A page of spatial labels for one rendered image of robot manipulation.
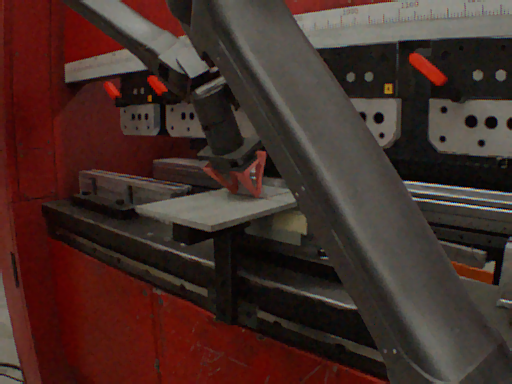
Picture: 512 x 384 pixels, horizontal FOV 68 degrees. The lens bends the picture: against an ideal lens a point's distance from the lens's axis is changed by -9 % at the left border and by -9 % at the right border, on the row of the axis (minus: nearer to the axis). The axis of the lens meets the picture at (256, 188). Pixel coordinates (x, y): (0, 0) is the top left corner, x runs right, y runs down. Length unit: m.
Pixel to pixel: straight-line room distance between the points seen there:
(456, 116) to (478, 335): 0.42
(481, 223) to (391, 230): 0.70
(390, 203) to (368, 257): 0.03
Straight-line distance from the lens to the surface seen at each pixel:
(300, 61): 0.26
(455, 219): 0.94
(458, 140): 0.63
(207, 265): 0.79
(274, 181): 0.83
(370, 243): 0.23
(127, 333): 1.14
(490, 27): 0.64
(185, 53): 0.68
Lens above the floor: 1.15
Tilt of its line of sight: 10 degrees down
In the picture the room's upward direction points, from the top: straight up
